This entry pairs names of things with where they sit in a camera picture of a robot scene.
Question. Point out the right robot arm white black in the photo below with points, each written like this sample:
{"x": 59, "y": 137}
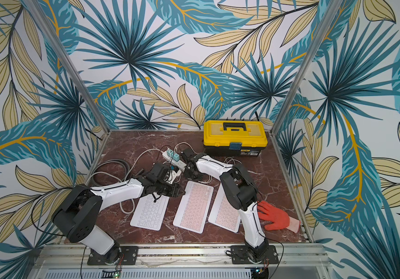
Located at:
{"x": 240, "y": 191}

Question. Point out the pink keyboard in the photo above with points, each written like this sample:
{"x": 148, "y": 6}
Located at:
{"x": 193, "y": 208}
{"x": 223, "y": 214}

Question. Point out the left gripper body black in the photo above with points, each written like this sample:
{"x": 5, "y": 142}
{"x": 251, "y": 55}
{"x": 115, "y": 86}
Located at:
{"x": 165, "y": 188}

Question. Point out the white wireless keyboard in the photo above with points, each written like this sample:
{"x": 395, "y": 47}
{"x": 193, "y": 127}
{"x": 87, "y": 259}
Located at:
{"x": 150, "y": 212}

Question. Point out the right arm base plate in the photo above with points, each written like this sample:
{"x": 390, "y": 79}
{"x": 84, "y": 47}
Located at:
{"x": 245, "y": 255}

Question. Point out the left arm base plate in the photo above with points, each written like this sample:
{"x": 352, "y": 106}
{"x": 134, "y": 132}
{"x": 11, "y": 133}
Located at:
{"x": 118, "y": 255}

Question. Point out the pink keyboard middle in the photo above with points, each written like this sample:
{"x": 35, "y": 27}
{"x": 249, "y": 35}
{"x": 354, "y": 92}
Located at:
{"x": 193, "y": 208}

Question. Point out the teal usb charger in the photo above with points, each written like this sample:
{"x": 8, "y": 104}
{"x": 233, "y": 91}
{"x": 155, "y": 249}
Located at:
{"x": 170, "y": 152}
{"x": 176, "y": 157}

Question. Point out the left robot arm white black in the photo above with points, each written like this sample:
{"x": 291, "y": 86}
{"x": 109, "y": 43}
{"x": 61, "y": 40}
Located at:
{"x": 76, "y": 216}

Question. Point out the white power strip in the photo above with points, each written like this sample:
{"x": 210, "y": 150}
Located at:
{"x": 179, "y": 164}

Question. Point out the red work glove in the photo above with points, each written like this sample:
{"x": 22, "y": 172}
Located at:
{"x": 278, "y": 218}

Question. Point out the pink keyboard right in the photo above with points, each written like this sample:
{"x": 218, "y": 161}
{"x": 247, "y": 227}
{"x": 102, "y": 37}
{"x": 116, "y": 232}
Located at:
{"x": 223, "y": 214}

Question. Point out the yellow black toolbox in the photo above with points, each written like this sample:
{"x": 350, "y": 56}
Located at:
{"x": 234, "y": 138}

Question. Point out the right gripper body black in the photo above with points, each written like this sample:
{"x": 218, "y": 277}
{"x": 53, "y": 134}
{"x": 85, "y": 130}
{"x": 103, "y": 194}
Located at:
{"x": 189, "y": 157}

